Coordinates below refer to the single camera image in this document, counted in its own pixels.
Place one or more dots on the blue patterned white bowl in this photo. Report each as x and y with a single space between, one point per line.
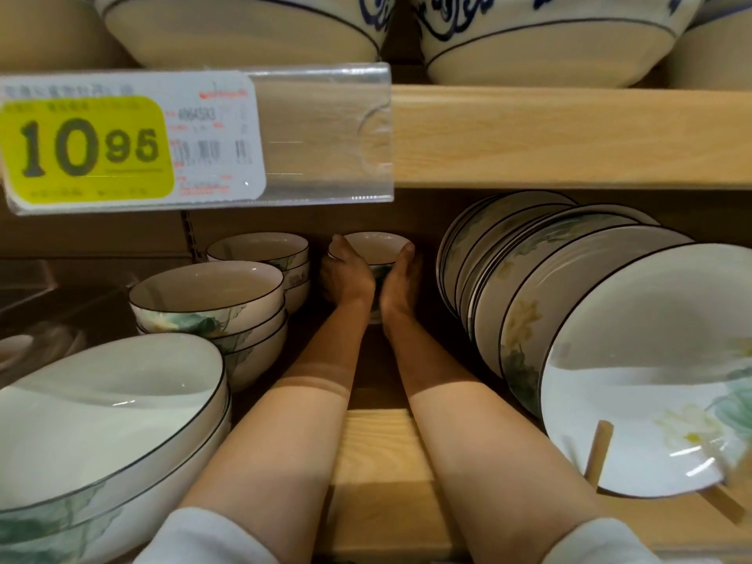
540 58
235 35

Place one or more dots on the person's right forearm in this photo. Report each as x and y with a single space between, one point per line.
487 452

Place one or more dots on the person's left forearm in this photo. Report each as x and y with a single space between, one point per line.
282 434

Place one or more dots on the person's white left sleeve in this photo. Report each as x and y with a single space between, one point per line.
200 540

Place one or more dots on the row of black-rimmed floral plates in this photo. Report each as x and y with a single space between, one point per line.
646 375

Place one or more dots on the bundle of pink ceramic spoons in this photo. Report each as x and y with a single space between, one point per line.
14 346

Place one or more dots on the yellow price tag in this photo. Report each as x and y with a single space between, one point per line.
88 146

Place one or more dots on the wooden plate rack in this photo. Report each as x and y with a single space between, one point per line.
599 452

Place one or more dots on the person's right hand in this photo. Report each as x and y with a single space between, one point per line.
402 287

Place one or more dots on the person's left hand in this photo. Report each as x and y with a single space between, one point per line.
349 276

